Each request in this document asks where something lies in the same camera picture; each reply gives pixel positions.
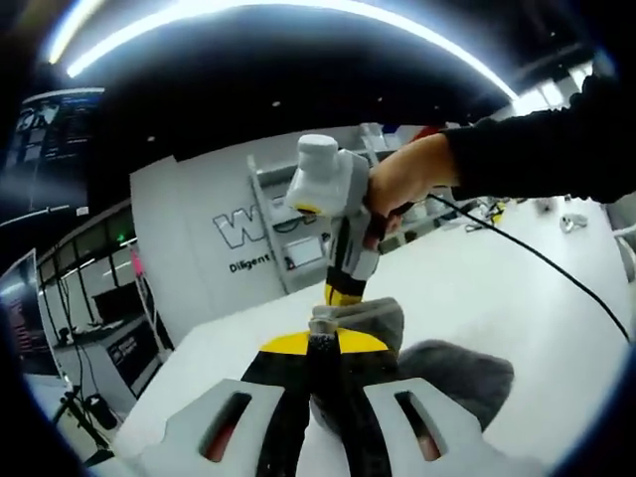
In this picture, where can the grey towel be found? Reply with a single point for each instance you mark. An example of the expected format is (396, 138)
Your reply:
(457, 377)

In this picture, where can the grey metal shelving unit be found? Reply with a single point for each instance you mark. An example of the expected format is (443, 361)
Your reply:
(270, 175)

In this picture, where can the grey and black cabinet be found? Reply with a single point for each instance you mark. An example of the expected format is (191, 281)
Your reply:
(129, 348)

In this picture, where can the black tripod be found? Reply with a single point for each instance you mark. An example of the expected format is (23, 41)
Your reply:
(97, 407)

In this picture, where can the white pole stand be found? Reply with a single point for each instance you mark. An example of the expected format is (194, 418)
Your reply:
(154, 318)

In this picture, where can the yellow and black tool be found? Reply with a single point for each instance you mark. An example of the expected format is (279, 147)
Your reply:
(499, 208)

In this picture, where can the pink flag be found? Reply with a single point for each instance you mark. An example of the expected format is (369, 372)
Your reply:
(136, 263)

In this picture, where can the computer monitor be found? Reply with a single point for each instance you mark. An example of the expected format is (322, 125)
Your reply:
(22, 318)

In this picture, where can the white device with lens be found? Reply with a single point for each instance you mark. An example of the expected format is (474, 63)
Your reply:
(574, 222)

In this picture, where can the long ceiling light strip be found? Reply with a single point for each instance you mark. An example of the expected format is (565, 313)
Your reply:
(79, 67)

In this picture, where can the large dark display screen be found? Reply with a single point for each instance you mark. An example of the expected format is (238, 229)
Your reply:
(54, 149)

